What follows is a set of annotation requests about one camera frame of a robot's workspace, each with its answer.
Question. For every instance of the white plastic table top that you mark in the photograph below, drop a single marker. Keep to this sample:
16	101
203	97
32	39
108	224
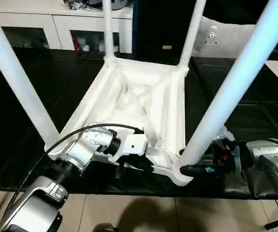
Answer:
100	96

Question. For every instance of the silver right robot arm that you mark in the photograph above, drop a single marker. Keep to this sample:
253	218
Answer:
274	164

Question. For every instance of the black robot foot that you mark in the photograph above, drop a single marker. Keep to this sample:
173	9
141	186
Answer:
106	228

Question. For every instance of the black work mat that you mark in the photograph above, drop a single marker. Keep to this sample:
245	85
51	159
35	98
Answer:
250	108

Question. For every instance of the small white jar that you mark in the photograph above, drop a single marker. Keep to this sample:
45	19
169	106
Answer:
101	46
85	47

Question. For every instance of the grey cushion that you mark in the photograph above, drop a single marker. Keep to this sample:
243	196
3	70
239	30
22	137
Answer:
225	41

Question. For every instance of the black cabinet with gold label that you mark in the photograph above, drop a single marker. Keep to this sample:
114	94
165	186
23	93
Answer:
158	24

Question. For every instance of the grey round helmet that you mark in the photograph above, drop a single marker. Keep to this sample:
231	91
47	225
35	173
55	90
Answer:
124	4

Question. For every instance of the dark clutter pile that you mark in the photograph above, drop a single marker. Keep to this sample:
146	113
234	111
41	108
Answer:
76	3

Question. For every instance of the white glass-door cabinet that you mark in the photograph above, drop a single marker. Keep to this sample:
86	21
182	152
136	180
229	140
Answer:
32	21

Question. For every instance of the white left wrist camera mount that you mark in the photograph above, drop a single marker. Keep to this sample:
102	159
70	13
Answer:
134	145

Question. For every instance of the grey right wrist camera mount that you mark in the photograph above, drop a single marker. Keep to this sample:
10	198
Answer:
235	154

